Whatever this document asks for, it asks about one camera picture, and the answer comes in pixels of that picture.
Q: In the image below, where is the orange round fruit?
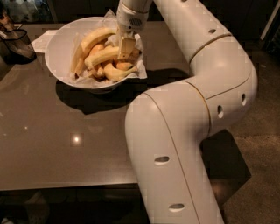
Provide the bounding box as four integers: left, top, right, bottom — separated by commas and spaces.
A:
115, 61, 133, 71

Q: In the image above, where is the clear plastic bags background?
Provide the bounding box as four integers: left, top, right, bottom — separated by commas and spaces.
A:
3, 0, 39, 23

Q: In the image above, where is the small lower yellow banana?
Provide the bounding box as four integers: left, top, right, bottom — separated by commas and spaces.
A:
103, 63, 137, 81

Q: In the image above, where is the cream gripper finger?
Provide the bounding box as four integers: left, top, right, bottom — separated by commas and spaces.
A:
115, 27, 122, 44
117, 37, 137, 60

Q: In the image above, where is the dark glass container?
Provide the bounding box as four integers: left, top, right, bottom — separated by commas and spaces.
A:
0, 29, 37, 65

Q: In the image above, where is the small banana piece left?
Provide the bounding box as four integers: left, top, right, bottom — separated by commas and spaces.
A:
88, 64, 105, 80

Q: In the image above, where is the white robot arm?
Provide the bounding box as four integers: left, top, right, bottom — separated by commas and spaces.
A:
117, 0, 257, 224

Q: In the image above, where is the white paper napkin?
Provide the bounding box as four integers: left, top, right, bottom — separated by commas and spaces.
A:
31, 30, 57, 53

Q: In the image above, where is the white bowl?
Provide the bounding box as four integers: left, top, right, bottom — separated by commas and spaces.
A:
45, 23, 122, 93

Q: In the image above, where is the white paper liner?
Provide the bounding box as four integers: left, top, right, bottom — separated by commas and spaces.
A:
59, 11, 147, 89

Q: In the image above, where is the top long yellow banana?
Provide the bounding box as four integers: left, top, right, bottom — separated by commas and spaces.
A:
70, 27, 116, 74

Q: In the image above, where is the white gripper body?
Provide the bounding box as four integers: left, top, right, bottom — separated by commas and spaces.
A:
116, 1, 149, 36

